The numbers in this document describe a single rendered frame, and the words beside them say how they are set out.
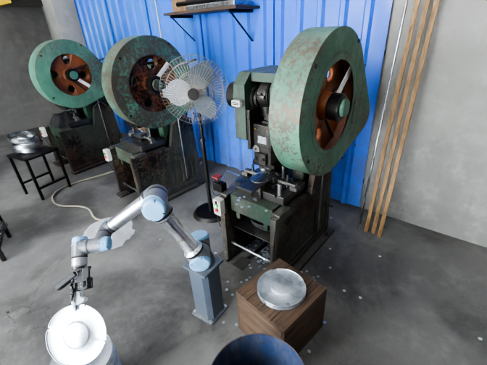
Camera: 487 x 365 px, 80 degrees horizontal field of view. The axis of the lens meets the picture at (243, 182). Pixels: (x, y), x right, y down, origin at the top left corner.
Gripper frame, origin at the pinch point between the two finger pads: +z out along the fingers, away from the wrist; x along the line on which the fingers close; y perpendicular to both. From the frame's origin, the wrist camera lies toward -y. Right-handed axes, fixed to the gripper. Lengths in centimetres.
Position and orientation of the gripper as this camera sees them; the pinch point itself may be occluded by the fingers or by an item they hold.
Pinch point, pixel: (75, 308)
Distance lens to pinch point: 177.9
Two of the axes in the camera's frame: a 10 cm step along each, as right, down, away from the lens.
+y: 9.8, -1.2, 1.2
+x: -0.8, 3.0, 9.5
